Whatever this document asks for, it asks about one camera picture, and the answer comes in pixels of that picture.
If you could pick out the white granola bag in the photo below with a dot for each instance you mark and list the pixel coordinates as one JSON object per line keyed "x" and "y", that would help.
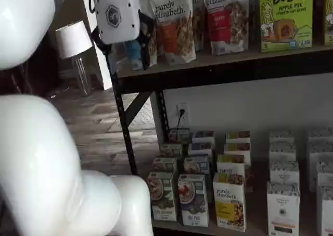
{"x": 199, "y": 19}

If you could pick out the white wall outlet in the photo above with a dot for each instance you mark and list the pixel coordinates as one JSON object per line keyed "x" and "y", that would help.
{"x": 186, "y": 116}

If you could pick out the white organic pantry box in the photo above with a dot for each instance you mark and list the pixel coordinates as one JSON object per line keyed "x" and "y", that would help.
{"x": 281, "y": 135}
{"x": 283, "y": 210}
{"x": 282, "y": 151}
{"x": 284, "y": 172}

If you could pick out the blue label white bag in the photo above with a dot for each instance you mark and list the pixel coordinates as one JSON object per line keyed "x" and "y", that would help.
{"x": 131, "y": 52}

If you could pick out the white shade table lamp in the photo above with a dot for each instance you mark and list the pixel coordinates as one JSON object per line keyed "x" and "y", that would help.
{"x": 74, "y": 39}

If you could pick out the blue white oatmeal box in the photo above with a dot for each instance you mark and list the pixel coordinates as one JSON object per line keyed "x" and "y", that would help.
{"x": 193, "y": 202}
{"x": 204, "y": 135}
{"x": 200, "y": 148}
{"x": 196, "y": 164}

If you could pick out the red label granola bag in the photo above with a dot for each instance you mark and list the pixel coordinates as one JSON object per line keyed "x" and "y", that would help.
{"x": 226, "y": 14}

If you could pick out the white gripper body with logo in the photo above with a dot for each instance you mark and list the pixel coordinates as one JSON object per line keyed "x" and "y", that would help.
{"x": 117, "y": 14}

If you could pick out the green Bobo's apple pie box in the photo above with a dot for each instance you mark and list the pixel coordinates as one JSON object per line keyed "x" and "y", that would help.
{"x": 286, "y": 19}

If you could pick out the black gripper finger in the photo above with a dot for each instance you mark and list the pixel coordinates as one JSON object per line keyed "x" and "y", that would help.
{"x": 147, "y": 38}
{"x": 102, "y": 42}

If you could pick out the orange label granola bag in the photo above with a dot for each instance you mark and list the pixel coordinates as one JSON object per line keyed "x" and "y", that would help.
{"x": 177, "y": 14}

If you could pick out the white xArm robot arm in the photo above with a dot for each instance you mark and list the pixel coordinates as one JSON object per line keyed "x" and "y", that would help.
{"x": 39, "y": 155}

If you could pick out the green white oatmeal box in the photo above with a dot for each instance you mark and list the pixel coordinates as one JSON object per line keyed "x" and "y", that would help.
{"x": 179, "y": 135}
{"x": 165, "y": 164}
{"x": 170, "y": 150}
{"x": 162, "y": 197}

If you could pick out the yellow snack box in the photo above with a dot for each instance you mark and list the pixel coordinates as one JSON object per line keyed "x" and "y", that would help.
{"x": 329, "y": 14}

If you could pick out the yellow white granola box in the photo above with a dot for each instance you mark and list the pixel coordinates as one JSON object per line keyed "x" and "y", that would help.
{"x": 231, "y": 164}
{"x": 238, "y": 148}
{"x": 230, "y": 204}
{"x": 238, "y": 136}

